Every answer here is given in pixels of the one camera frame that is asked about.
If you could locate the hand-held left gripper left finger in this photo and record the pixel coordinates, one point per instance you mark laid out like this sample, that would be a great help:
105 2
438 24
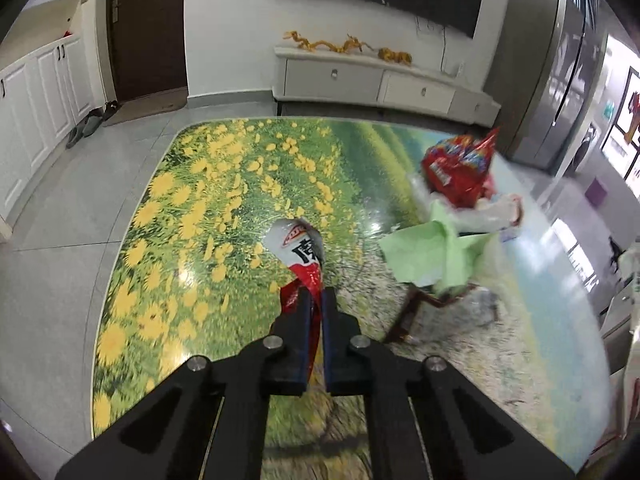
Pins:
304 332

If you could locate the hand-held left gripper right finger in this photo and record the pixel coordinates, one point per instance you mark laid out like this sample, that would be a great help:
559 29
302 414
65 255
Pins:
330 332

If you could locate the grey refrigerator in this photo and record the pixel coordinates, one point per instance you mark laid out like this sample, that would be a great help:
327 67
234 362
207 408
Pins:
550 70

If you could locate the white television cabinet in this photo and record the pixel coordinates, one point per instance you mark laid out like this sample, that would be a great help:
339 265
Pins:
330 77

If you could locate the green wall sign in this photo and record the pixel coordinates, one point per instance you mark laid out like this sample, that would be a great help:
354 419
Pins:
608 111

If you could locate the purple box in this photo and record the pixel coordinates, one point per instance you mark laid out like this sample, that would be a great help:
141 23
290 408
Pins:
596 191

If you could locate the brown doormat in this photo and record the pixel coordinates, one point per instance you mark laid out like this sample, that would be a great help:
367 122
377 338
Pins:
145 109

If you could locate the crumpled white plastic bag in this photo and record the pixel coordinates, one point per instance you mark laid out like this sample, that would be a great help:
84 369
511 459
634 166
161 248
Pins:
492 215

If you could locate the golden tiger ornament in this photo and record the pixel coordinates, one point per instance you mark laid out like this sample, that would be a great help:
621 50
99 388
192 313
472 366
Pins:
395 56

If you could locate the dark brown door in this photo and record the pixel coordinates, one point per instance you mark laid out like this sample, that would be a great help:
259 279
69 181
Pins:
145 35

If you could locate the golden dragon ornament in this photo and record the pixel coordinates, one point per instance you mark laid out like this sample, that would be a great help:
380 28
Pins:
345 45

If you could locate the grey slipper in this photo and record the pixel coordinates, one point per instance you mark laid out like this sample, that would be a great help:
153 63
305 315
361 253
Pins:
91 124
75 137

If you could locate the green paper sheet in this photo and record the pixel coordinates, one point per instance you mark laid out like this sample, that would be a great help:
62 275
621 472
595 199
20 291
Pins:
425 250

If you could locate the brown wrapper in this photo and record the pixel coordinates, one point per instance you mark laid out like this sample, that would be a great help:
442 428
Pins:
410 315

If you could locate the wall posters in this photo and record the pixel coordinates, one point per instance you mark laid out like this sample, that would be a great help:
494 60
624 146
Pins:
627 120

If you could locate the red snack bag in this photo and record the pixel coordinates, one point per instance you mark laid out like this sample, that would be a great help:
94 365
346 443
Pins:
450 165

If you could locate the dark shoes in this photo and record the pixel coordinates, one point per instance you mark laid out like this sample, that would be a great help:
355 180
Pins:
111 109

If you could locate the white and red snack wrapper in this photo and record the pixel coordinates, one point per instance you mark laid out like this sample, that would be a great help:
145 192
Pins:
300 255

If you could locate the white cupboard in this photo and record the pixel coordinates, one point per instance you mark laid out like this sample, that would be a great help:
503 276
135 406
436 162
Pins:
30 110

